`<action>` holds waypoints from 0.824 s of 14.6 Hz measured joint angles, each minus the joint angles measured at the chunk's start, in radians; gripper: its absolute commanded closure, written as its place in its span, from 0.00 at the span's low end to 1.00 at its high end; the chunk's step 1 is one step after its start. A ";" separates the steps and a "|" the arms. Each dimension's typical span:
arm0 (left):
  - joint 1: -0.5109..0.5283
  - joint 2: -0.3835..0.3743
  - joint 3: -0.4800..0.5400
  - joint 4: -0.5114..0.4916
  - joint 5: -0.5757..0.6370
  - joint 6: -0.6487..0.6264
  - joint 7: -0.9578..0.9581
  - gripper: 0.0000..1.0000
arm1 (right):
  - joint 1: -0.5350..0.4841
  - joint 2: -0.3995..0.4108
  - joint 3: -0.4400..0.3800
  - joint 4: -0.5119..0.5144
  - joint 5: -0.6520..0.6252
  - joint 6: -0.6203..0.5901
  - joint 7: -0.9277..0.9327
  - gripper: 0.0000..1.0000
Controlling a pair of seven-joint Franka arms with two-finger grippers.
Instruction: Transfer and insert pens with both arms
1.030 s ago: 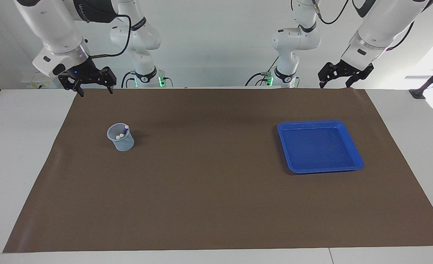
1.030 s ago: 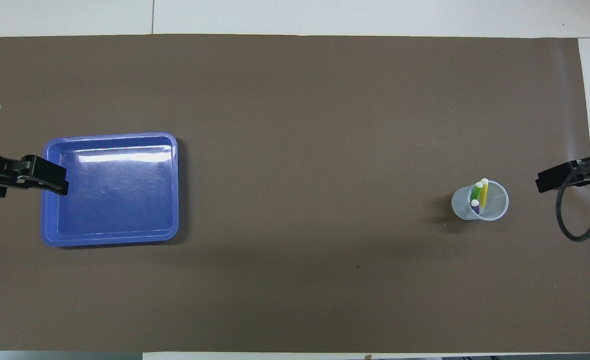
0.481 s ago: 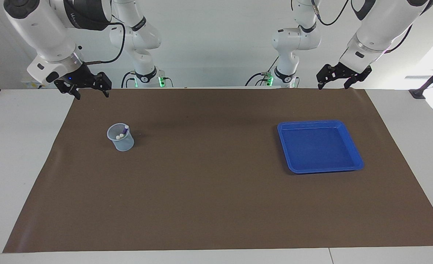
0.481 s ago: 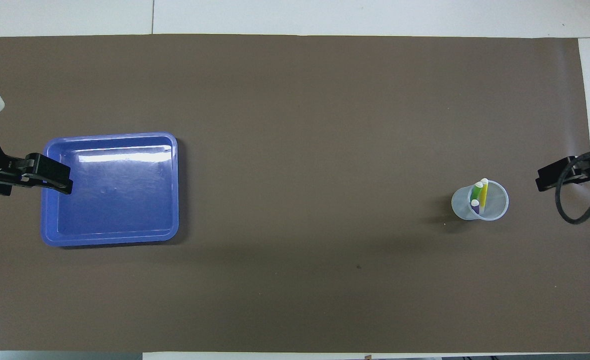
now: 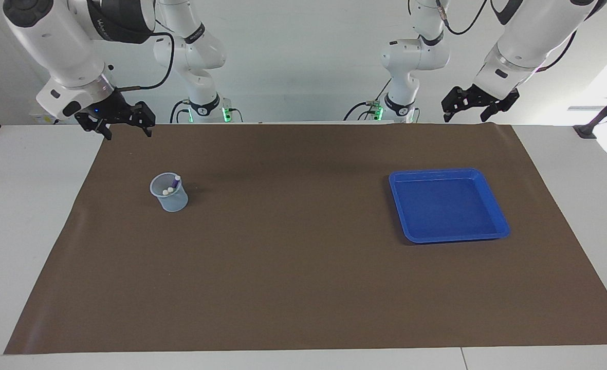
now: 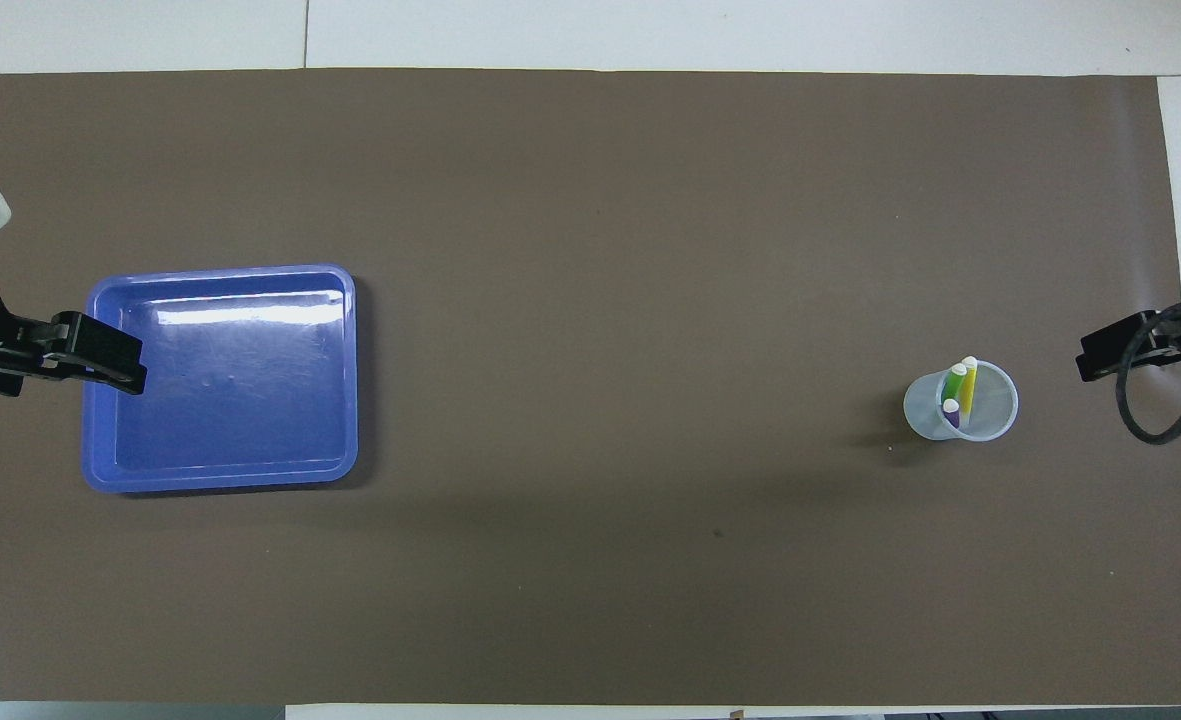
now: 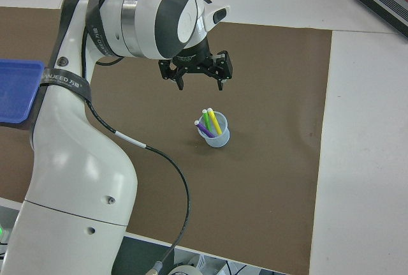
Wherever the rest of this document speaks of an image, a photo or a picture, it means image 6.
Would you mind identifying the translucent plastic cup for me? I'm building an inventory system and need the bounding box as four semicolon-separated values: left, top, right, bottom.
903;361;1020;443

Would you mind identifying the blue plastic tray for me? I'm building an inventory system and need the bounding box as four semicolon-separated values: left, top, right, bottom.
82;264;359;495

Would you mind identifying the brown table mat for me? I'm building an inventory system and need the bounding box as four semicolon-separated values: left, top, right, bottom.
0;68;1181;706

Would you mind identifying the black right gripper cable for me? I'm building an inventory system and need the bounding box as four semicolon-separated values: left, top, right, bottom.
1116;298;1181;446

